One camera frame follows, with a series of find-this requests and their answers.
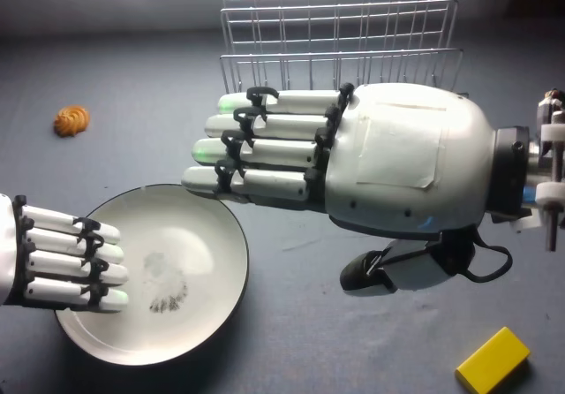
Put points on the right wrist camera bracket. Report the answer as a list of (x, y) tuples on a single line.
[(552, 133)]

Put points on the white plate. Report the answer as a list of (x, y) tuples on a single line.
[(190, 244)]

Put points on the yellow rectangular block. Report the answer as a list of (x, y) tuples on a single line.
[(494, 361)]

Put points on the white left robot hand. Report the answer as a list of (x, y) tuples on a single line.
[(48, 257)]

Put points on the orange swirl cookie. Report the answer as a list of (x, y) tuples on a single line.
[(72, 122)]

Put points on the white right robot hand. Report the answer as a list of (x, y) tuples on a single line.
[(397, 155)]

